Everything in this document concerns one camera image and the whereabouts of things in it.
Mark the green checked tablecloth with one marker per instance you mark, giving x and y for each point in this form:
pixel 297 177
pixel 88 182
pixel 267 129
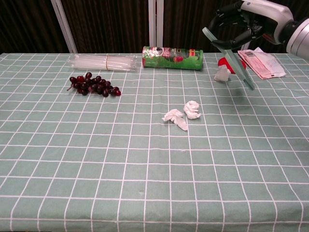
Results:
pixel 144 169

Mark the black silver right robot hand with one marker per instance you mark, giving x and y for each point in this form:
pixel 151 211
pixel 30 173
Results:
pixel 268 14

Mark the tissue edge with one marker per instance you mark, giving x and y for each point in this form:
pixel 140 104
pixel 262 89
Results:
pixel 192 110

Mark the dark pleated curtain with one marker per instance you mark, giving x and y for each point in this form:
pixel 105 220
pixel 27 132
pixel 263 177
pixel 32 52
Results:
pixel 108 24

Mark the clear pack of white straws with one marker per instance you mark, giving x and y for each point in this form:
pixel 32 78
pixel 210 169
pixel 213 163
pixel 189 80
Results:
pixel 101 62

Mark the slanted white frame post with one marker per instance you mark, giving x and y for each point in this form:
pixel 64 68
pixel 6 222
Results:
pixel 245 46
pixel 64 26

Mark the dark red grape bunch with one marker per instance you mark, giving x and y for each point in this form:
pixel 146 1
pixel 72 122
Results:
pixel 93 86

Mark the pink white plastic packet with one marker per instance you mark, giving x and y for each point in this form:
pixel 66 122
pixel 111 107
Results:
pixel 263 64

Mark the green chips can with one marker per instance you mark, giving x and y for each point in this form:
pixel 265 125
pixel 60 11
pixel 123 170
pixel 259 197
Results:
pixel 169 60

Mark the small teal hand broom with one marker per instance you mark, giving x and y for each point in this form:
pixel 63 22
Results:
pixel 235 61

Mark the flat crumpled white tissue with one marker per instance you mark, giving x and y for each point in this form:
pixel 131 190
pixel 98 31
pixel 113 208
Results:
pixel 172 115

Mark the red round plastic lid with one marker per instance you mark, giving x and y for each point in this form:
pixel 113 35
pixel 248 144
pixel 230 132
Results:
pixel 223 62

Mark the small white tissue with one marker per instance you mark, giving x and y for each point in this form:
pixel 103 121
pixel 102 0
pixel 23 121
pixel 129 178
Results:
pixel 221 75

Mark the upright white frame post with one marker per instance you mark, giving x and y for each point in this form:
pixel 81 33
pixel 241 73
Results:
pixel 151 24

